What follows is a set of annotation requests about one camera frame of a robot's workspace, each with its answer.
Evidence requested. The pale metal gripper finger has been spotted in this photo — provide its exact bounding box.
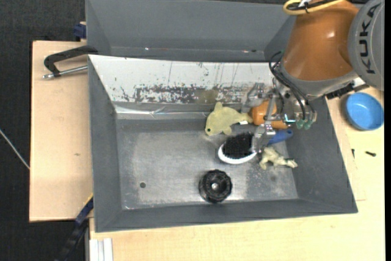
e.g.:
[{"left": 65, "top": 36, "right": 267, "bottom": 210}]
[
  {"left": 253, "top": 123, "right": 276, "bottom": 163},
  {"left": 243, "top": 82, "right": 267, "bottom": 111}
]

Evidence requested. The pale toy frog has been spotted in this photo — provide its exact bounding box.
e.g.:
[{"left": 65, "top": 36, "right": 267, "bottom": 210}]
[{"left": 258, "top": 146, "right": 299, "bottom": 171}]

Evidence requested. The orange plastic bottle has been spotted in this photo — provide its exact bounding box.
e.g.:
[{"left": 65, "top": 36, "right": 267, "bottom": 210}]
[{"left": 247, "top": 100, "right": 290, "bottom": 130}]

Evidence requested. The blue white black-bristle brush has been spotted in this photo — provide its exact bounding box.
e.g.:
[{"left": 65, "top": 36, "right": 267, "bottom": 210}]
[{"left": 217, "top": 128, "right": 294, "bottom": 165}]

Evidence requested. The yellow-green toy dolphin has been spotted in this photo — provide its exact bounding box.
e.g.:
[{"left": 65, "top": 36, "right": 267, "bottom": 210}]
[{"left": 204, "top": 101, "right": 254, "bottom": 137}]

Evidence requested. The black round knob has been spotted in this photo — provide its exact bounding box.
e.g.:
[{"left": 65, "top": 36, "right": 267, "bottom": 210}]
[{"left": 198, "top": 169, "right": 233, "bottom": 204}]

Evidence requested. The blue bowl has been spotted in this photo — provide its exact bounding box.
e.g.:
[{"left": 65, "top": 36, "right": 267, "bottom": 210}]
[{"left": 345, "top": 92, "right": 385, "bottom": 131}]

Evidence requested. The grey metal bin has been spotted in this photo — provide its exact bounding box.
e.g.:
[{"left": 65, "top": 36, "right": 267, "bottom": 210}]
[{"left": 84, "top": 0, "right": 359, "bottom": 233}]

